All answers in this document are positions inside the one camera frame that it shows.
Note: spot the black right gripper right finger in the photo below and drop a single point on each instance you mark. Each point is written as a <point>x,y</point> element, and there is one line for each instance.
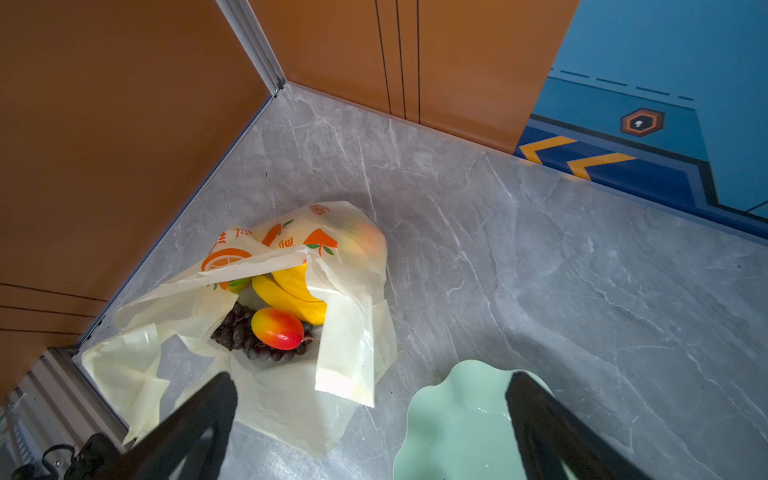
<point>555,444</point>

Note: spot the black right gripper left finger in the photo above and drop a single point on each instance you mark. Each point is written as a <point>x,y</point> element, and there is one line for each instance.
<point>190,444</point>

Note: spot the dark purple grape bunch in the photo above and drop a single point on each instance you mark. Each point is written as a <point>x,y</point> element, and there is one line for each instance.
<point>234,333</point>

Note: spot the cream plastic bag orange print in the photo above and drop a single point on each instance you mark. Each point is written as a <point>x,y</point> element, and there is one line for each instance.
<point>306,404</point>

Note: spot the red yellow mango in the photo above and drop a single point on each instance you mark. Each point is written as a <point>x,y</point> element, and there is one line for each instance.
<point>277,329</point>

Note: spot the yellow banana bunch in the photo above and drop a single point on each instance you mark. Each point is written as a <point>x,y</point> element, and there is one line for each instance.
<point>287,291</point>

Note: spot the light green fruit plate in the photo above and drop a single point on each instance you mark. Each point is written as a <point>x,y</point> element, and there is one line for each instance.
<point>461,428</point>

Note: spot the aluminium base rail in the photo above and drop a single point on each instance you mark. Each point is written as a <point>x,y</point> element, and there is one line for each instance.
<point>53,404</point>

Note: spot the aluminium corner post left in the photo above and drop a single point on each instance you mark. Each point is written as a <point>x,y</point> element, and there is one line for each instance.
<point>245,25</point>

